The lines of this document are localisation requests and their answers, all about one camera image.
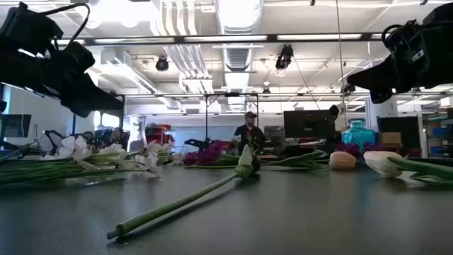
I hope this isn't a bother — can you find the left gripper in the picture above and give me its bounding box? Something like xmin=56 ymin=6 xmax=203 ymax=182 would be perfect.
xmin=21 ymin=56 xmax=125 ymax=119

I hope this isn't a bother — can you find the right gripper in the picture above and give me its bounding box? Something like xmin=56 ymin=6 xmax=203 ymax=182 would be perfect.
xmin=346 ymin=21 xmax=453 ymax=105

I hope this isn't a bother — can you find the blue glass vase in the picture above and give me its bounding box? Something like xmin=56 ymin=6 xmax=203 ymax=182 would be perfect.
xmin=341 ymin=118 xmax=376 ymax=159

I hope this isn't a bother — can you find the purple flower bunch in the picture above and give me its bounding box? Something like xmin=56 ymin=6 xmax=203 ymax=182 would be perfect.
xmin=334 ymin=141 xmax=389 ymax=159
xmin=183 ymin=140 xmax=236 ymax=167

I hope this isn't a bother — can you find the long green leafy stem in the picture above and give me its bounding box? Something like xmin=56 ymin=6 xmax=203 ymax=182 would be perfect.
xmin=183 ymin=150 xmax=357 ymax=171

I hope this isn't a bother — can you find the dark tulip with white petal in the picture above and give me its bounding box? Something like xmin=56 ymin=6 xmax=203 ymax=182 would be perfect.
xmin=106 ymin=144 xmax=263 ymax=241

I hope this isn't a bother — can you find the white pillar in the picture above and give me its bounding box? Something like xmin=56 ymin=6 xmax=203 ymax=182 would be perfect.
xmin=365 ymin=95 xmax=398 ymax=132

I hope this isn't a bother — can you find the black cabinet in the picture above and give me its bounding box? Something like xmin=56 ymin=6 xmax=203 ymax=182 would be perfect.
xmin=377 ymin=115 xmax=420 ymax=157

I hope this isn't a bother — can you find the cardboard box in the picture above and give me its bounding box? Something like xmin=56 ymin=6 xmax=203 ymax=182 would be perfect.
xmin=378 ymin=132 xmax=403 ymax=145

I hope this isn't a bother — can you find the red bin shelving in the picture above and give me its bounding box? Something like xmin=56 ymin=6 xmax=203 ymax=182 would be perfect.
xmin=144 ymin=123 xmax=176 ymax=147

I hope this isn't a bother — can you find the blue bin shelf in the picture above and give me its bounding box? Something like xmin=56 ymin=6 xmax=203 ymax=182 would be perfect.
xmin=426 ymin=116 xmax=453 ymax=157

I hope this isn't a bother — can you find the small dark monitor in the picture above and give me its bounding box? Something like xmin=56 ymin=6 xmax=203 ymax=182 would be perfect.
xmin=0 ymin=113 xmax=32 ymax=139

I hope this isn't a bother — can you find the black computer monitor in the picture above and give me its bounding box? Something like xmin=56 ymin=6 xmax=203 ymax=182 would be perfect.
xmin=282 ymin=109 xmax=332 ymax=140

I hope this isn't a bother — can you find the black overhead light bar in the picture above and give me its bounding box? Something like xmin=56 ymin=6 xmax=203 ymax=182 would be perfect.
xmin=56 ymin=32 xmax=385 ymax=45

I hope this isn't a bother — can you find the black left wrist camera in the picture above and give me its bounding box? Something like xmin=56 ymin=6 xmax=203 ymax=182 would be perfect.
xmin=45 ymin=41 xmax=97 ymax=83

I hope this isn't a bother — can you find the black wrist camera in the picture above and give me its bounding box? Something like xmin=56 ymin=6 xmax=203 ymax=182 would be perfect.
xmin=45 ymin=41 xmax=97 ymax=83
xmin=382 ymin=19 xmax=425 ymax=60

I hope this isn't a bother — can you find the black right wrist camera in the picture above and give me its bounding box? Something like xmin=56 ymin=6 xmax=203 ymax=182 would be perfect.
xmin=382 ymin=19 xmax=425 ymax=60

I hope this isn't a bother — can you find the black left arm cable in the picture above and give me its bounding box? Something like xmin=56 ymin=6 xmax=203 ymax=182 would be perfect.
xmin=37 ymin=2 xmax=91 ymax=45

